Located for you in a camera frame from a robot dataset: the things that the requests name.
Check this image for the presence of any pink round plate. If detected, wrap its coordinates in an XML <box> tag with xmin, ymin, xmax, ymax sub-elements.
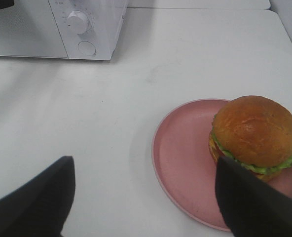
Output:
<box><xmin>152</xmin><ymin>99</ymin><xmax>292</xmax><ymax>231</ymax></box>

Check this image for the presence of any white microwave door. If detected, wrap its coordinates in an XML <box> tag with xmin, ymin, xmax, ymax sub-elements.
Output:
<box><xmin>0</xmin><ymin>0</ymin><xmax>68</xmax><ymax>58</ymax></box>

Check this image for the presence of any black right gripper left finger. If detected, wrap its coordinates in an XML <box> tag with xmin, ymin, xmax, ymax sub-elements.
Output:
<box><xmin>0</xmin><ymin>156</ymin><xmax>75</xmax><ymax>237</ymax></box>

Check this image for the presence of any white microwave oven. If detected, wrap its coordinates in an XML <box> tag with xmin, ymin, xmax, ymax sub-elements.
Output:
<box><xmin>0</xmin><ymin>0</ymin><xmax>129</xmax><ymax>62</ymax></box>

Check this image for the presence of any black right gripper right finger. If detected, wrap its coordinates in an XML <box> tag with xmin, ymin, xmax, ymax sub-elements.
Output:
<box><xmin>215</xmin><ymin>157</ymin><xmax>292</xmax><ymax>237</ymax></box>

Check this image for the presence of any round door release button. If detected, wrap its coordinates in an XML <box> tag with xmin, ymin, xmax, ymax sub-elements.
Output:
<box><xmin>77</xmin><ymin>41</ymin><xmax>96</xmax><ymax>56</ymax></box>

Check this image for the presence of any white timer knob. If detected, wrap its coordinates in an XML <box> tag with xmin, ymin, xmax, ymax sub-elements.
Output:
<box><xmin>67</xmin><ymin>10</ymin><xmax>91</xmax><ymax>35</ymax></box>

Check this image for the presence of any toy hamburger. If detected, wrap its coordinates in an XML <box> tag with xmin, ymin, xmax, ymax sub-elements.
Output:
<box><xmin>209</xmin><ymin>95</ymin><xmax>292</xmax><ymax>181</ymax></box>

